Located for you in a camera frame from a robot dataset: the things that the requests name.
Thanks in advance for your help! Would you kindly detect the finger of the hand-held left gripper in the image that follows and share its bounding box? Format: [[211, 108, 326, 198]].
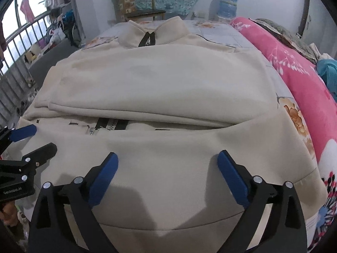
[[0, 142, 58, 176], [0, 124, 37, 152]]

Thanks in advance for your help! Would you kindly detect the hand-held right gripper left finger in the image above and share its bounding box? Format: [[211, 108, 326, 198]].
[[28, 152, 119, 253]]

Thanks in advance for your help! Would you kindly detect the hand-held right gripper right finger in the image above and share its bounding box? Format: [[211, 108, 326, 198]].
[[217, 150, 307, 253]]

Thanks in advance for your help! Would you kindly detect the cream zip jacket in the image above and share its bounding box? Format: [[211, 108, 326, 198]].
[[5, 16, 328, 245]]

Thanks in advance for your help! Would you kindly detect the pile of clothes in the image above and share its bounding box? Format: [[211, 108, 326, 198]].
[[45, 9, 85, 48]]

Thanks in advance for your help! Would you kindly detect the grey board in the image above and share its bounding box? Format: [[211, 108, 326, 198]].
[[28, 41, 79, 87]]

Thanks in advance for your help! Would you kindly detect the metal railing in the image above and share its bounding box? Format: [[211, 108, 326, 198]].
[[0, 11, 52, 127]]

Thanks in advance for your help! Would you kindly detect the pink floral blanket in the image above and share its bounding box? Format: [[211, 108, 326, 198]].
[[229, 16, 337, 253]]

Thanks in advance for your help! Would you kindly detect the pink hanging garment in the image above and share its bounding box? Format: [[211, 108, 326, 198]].
[[20, 0, 36, 23]]

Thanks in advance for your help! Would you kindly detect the blue floral blanket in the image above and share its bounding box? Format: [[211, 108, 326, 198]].
[[316, 58, 337, 102]]

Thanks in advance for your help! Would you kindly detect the brown patterned cushion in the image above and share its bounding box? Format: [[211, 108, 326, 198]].
[[117, 0, 137, 15]]

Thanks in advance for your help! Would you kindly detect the wooden chair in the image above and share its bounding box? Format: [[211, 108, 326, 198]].
[[109, 0, 166, 23]]

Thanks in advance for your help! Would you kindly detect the blue water jug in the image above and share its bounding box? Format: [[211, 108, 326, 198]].
[[217, 0, 239, 20]]

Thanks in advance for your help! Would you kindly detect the white door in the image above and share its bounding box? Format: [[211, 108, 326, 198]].
[[297, 0, 337, 58]]

